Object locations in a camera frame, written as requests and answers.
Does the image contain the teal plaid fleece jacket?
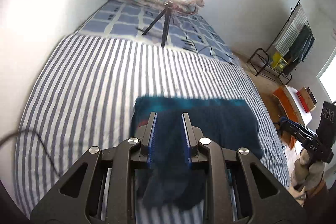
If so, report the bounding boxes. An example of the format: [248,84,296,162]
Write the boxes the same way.
[130,96,264,212]

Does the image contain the yellow box on rack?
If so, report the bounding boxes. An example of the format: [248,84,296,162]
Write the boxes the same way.
[271,51,288,72]

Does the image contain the striped blue white quilt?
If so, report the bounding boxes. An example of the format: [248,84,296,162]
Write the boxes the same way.
[14,35,290,215]

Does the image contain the black ring light cable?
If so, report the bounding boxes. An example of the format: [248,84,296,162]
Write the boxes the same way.
[180,37,237,66]

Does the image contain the black metal clothes rack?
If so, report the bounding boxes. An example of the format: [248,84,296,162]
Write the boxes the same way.
[247,0,314,85]

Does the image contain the orange covered low table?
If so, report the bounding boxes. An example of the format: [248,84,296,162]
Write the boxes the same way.
[272,85,313,150]

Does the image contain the striped hanging towel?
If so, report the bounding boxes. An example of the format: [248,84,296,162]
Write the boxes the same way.
[273,3,308,56]

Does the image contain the gloved right hand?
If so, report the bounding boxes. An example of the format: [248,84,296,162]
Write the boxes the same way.
[291,148,325,192]

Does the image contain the window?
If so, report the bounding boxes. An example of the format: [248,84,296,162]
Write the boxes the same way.
[317,49,336,102]

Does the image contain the dark hanging clothes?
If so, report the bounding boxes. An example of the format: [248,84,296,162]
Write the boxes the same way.
[283,25,315,76]

